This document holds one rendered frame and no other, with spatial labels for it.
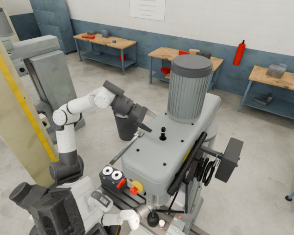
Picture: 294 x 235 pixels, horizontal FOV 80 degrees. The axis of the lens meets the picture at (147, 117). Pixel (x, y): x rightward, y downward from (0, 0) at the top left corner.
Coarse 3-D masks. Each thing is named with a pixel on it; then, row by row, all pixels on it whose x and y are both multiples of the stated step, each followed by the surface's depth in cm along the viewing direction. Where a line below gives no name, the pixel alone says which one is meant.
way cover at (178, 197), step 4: (184, 184) 161; (192, 184) 157; (184, 188) 161; (188, 188) 160; (180, 192) 163; (184, 192) 162; (188, 192) 160; (172, 196) 166; (176, 196) 164; (180, 196) 163; (184, 196) 161; (176, 200) 163; (180, 200) 162; (184, 200) 161; (168, 204) 163; (176, 204) 162; (180, 204) 162; (184, 204) 160; (172, 208) 160; (176, 208) 160
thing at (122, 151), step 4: (136, 132) 91; (144, 132) 91; (136, 136) 89; (140, 136) 89; (132, 140) 87; (128, 144) 85; (124, 148) 83; (120, 152) 81; (124, 152) 82; (116, 156) 79; (120, 156) 80; (112, 160) 78; (116, 160) 78; (112, 164) 76
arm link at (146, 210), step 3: (141, 204) 124; (144, 204) 123; (141, 207) 121; (144, 207) 121; (147, 207) 121; (153, 207) 123; (156, 207) 124; (159, 207) 124; (144, 210) 120; (147, 210) 121; (150, 210) 124; (144, 213) 119; (147, 213) 121
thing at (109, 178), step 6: (108, 168) 162; (114, 168) 164; (102, 174) 159; (108, 174) 158; (114, 174) 158; (120, 174) 158; (102, 180) 164; (108, 180) 158; (114, 180) 154; (120, 180) 154; (126, 180) 167; (108, 186) 165; (114, 186) 159; (120, 192) 162
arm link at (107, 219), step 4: (104, 216) 122; (108, 216) 121; (112, 216) 121; (116, 216) 120; (100, 220) 121; (104, 220) 120; (108, 220) 120; (112, 220) 119; (104, 224) 120; (108, 224) 120; (112, 224) 120; (116, 224) 119
